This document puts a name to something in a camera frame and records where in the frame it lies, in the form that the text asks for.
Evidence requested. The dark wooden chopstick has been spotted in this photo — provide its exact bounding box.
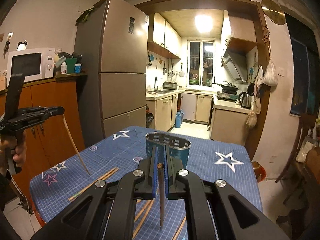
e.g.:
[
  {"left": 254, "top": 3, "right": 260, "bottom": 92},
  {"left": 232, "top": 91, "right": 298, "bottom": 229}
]
[{"left": 157, "top": 163, "right": 165, "bottom": 229}]

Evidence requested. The thin bamboo chopstick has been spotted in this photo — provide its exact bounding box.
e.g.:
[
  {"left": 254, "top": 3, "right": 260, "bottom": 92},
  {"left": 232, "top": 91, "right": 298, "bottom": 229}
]
[{"left": 62, "top": 114, "right": 91, "bottom": 176}]

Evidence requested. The kitchen window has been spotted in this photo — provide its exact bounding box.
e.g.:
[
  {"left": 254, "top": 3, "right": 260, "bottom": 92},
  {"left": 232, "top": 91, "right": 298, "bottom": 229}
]
[{"left": 187, "top": 40, "right": 216, "bottom": 88}]

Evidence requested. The person's left hand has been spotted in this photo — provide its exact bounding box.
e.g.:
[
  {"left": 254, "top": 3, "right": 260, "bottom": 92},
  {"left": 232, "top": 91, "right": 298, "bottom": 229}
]
[{"left": 1, "top": 131, "right": 27, "bottom": 173}]

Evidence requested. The blue perforated utensil holder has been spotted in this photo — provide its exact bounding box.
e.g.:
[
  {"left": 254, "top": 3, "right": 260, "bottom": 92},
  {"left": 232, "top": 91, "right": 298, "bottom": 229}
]
[{"left": 145, "top": 132, "right": 191, "bottom": 168}]

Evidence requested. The wooden chopstick beside pair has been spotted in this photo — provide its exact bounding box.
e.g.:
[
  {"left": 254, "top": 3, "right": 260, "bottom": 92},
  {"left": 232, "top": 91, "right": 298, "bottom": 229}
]
[{"left": 132, "top": 200, "right": 154, "bottom": 239}]

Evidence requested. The orange wooden cabinet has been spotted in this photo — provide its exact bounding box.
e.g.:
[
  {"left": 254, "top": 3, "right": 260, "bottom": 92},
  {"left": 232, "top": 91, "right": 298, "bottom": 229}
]
[{"left": 13, "top": 75, "right": 87, "bottom": 203}]

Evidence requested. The blue checked star tablecloth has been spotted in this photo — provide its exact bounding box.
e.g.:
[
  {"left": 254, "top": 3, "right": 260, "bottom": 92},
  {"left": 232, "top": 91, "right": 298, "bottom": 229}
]
[{"left": 30, "top": 126, "right": 269, "bottom": 239}]

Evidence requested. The blue water bottle on floor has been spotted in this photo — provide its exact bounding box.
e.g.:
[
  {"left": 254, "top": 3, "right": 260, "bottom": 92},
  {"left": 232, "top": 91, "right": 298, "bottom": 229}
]
[{"left": 175, "top": 109, "right": 184, "bottom": 128}]

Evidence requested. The white microwave oven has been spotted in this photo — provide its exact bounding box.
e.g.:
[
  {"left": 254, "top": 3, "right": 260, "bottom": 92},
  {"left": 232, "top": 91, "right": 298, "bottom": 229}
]
[{"left": 6, "top": 48, "right": 55, "bottom": 86}]

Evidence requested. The wooden chopstick long diagonal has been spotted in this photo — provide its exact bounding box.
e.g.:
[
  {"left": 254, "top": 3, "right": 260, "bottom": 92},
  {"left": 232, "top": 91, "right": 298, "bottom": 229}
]
[{"left": 172, "top": 217, "right": 186, "bottom": 240}]

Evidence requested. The white pill bottle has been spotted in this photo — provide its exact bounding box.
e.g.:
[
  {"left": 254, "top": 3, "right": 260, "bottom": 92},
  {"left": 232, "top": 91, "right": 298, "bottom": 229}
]
[{"left": 61, "top": 62, "right": 67, "bottom": 75}]

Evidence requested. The green container on cabinet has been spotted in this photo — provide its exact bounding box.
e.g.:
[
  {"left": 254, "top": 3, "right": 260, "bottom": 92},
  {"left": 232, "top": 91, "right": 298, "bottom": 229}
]
[{"left": 66, "top": 57, "right": 77, "bottom": 74}]

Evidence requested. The black wok on stove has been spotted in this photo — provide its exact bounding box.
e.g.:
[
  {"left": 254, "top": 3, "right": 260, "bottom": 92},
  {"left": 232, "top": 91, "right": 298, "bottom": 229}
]
[{"left": 213, "top": 83, "right": 238, "bottom": 93}]

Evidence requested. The steel electric kettle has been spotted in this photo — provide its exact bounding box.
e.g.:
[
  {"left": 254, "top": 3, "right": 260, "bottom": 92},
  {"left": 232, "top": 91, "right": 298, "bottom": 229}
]
[{"left": 238, "top": 92, "right": 252, "bottom": 109}]

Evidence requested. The steel range hood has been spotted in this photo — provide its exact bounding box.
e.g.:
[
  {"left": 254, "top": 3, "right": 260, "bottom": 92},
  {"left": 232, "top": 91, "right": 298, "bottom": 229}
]
[{"left": 221, "top": 49, "right": 248, "bottom": 83}]

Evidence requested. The grey three-door refrigerator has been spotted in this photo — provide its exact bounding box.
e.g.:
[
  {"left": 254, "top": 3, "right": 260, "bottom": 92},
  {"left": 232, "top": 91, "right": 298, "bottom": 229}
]
[{"left": 74, "top": 0, "right": 149, "bottom": 147}]

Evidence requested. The white plastic bag hanging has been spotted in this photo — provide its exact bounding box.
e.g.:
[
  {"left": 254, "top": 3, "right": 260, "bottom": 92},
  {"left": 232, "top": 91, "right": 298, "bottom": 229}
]
[{"left": 263, "top": 60, "right": 278, "bottom": 87}]

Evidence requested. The dark wooden chair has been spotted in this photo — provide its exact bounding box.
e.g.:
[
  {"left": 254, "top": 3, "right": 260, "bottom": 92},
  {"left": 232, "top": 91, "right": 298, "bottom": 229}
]
[{"left": 275, "top": 114, "right": 317, "bottom": 183}]

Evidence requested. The dark wall window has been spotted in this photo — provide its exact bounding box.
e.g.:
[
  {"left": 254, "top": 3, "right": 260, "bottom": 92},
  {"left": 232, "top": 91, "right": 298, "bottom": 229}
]
[{"left": 285, "top": 14, "right": 319, "bottom": 115}]

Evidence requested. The round brass wall clock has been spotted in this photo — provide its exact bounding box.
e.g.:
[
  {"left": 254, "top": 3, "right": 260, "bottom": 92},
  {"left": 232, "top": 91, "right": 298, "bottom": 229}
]
[{"left": 261, "top": 0, "right": 286, "bottom": 25}]

